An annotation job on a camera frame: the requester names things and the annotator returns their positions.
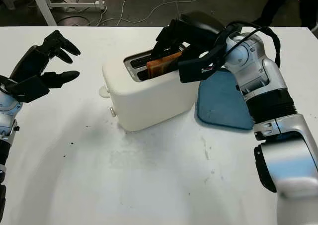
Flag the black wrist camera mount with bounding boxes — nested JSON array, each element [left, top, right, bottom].
[[4, 75, 50, 103], [177, 31, 226, 83]]

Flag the black floor cable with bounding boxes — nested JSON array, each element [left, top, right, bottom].
[[56, 10, 100, 27]]

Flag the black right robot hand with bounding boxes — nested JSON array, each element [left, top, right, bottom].
[[150, 10, 225, 62]]

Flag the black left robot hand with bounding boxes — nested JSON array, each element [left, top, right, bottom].
[[9, 30, 81, 89]]

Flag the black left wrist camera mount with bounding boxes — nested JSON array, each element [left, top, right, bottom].
[[4, 75, 50, 103]]

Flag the person in black trousers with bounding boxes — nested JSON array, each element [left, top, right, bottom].
[[252, 0, 318, 31]]

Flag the cream two-slot toaster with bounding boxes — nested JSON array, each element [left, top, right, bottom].
[[98, 46, 199, 133]]

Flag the white floor cable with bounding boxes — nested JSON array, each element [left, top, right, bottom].
[[99, 0, 202, 27]]

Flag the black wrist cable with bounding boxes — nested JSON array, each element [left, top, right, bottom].
[[216, 21, 283, 72], [0, 75, 14, 93]]

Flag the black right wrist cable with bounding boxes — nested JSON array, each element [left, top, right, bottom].
[[216, 21, 283, 72]]

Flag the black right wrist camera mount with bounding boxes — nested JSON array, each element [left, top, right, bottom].
[[177, 31, 226, 83]]

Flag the white desk frame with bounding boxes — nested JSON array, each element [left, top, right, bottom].
[[0, 0, 106, 27]]

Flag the brown toast slice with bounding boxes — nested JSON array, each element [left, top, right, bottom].
[[146, 51, 183, 79]]

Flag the blue plastic tray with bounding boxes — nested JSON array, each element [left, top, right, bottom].
[[194, 67, 254, 131]]

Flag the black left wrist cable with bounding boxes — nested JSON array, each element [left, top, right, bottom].
[[0, 75, 14, 93]]

